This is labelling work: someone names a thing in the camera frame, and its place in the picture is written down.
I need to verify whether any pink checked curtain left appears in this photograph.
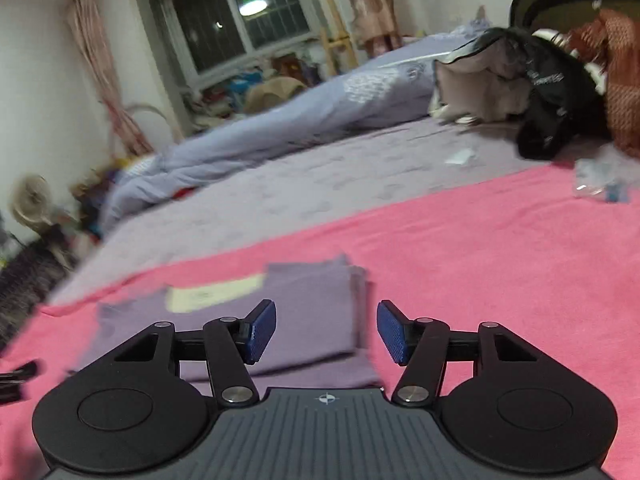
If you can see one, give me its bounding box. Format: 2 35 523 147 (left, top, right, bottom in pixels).
67 0 153 157

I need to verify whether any small plastic packet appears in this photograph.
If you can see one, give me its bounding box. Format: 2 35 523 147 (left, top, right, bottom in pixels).
573 158 630 204

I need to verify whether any red plaid garment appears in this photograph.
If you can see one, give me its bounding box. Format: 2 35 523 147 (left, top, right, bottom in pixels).
566 8 639 158

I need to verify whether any white electric fan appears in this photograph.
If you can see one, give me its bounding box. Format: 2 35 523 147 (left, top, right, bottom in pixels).
9 174 53 234

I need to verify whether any pink checked curtain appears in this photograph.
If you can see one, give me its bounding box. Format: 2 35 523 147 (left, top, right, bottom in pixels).
67 0 153 157
349 0 402 58

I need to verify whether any white paper scrap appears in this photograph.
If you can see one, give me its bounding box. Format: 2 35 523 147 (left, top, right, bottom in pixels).
445 148 476 166

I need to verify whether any wooden easel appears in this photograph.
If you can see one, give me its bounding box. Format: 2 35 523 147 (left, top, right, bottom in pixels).
320 0 359 77

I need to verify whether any blue-grey floral duvet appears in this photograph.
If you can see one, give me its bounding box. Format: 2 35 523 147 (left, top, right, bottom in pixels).
99 30 475 234

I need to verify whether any pink hula hoop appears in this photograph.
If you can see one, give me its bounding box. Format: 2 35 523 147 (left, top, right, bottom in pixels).
124 103 184 153

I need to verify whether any tan cat bed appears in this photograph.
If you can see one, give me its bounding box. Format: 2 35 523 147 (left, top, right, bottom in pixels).
243 76 307 115

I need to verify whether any pink checked curtain right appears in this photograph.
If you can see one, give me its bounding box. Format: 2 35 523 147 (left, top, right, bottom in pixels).
349 0 402 58

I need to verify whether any black and beige jacket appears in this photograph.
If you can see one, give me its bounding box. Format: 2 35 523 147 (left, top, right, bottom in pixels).
434 27 612 160

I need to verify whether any lavender butterfly bed sheet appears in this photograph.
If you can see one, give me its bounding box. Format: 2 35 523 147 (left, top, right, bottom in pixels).
49 116 551 306

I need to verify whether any pink towel blanket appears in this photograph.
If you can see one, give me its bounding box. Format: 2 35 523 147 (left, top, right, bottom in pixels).
1 166 639 479

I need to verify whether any window with bars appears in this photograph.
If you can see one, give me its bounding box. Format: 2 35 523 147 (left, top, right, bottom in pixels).
149 0 326 88

